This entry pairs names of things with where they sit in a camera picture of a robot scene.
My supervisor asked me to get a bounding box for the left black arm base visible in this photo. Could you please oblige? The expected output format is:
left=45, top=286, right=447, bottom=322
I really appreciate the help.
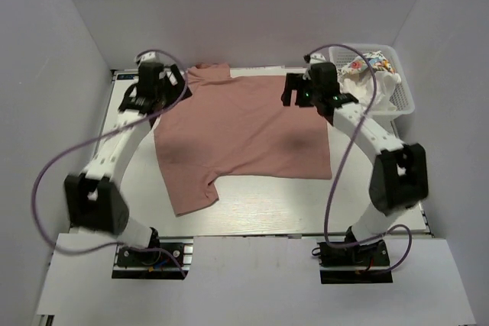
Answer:
left=112, top=238, right=193, bottom=280

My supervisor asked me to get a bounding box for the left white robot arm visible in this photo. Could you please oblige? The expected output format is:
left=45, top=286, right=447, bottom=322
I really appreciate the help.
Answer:
left=64, top=61, right=192, bottom=264

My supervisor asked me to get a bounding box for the pink t shirt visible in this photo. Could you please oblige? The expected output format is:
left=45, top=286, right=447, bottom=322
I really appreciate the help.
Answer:
left=154, top=64, right=332, bottom=216

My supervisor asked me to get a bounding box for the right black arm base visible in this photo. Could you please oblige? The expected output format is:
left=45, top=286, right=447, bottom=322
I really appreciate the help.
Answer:
left=311, top=240, right=393, bottom=285

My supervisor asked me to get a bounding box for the white colourful print t shirt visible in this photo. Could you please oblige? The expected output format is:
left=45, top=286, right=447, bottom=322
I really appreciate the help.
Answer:
left=339, top=51, right=396, bottom=77

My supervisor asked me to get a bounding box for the white plastic basket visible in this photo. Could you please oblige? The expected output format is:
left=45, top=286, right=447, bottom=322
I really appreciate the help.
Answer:
left=329, top=44, right=415, bottom=122

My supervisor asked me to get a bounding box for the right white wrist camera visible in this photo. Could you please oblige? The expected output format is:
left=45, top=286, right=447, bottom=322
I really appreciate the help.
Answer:
left=303, top=53, right=328, bottom=66

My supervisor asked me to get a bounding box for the white t shirt black print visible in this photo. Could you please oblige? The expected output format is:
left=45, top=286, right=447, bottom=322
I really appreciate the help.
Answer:
left=338, top=69, right=402, bottom=111

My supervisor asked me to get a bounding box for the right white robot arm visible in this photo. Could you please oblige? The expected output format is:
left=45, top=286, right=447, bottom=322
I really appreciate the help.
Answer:
left=281, top=62, right=429, bottom=264

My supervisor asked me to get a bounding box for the blue label sticker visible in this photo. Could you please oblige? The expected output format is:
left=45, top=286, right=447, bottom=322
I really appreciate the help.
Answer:
left=116, top=73, right=138, bottom=80

